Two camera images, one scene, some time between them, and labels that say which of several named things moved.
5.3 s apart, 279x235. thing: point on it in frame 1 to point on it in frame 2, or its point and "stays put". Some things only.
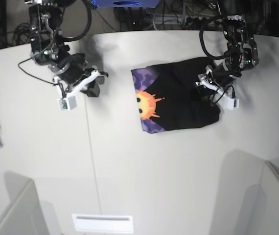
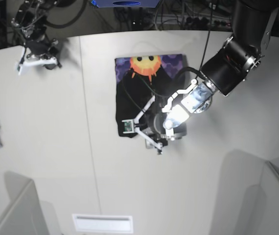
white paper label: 103,223 stays put
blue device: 126,3 stays put
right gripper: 241,54 to 172,125
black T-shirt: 165,97 to 138,79
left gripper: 45,27 to 27,23
